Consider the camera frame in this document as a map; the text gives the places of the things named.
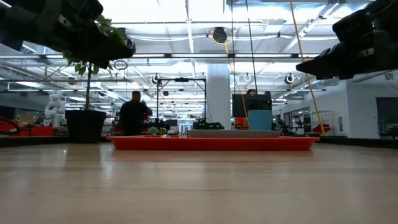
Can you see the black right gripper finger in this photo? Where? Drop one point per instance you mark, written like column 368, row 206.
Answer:
column 329, row 70
column 342, row 54

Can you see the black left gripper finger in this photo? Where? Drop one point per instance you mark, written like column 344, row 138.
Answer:
column 90, row 60
column 105, row 46

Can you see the teal round plate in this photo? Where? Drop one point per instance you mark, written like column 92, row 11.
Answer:
column 233, row 134

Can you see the clear plastic fork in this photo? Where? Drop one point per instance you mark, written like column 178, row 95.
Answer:
column 183, row 135

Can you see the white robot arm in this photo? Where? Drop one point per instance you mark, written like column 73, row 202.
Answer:
column 55, row 109

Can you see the blue plastic cup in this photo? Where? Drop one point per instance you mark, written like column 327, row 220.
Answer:
column 260, row 120

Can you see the red plastic tray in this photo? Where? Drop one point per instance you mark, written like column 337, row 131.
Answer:
column 214, row 143

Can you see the red angular object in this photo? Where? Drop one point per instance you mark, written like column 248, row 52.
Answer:
column 321, row 128

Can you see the green potted plant black pot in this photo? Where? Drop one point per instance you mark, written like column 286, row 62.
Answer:
column 85, row 126

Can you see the person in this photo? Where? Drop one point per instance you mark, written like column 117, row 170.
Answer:
column 252, row 92
column 132, row 115

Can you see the cardboard box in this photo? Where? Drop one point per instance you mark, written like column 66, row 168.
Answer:
column 27, row 119

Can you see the red storage bin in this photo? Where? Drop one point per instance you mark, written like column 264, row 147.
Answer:
column 40, row 131

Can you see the black computer monitor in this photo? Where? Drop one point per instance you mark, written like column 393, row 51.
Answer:
column 248, row 104

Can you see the orange chair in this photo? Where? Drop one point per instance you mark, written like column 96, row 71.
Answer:
column 241, row 122

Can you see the black robot equipment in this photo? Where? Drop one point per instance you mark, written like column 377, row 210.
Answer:
column 207, row 125

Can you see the black metal rig frame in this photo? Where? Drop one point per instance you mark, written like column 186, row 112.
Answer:
column 182, row 79

